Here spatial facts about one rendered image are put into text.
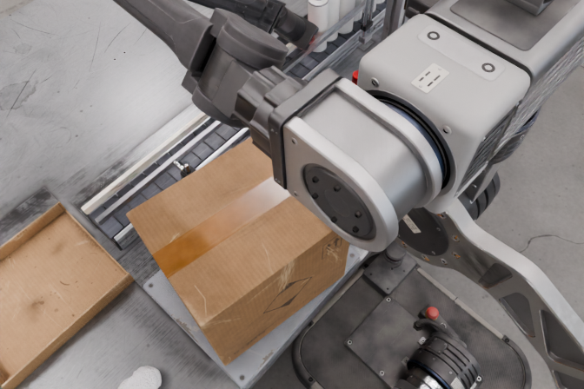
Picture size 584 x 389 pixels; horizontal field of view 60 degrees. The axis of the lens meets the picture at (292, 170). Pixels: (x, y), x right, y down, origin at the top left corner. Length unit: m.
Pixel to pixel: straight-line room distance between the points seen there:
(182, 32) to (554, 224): 1.91
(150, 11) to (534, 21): 0.43
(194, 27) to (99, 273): 0.71
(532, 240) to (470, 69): 1.78
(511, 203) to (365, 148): 1.87
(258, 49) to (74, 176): 0.87
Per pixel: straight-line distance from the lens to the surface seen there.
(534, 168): 2.43
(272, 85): 0.51
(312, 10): 1.32
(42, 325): 1.20
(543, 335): 0.86
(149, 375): 1.06
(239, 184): 0.88
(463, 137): 0.45
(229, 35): 0.56
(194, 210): 0.87
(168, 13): 0.65
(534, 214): 2.30
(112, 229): 1.17
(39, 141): 1.45
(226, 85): 0.55
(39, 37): 1.73
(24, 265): 1.27
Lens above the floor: 1.86
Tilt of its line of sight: 57 degrees down
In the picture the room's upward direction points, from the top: 3 degrees counter-clockwise
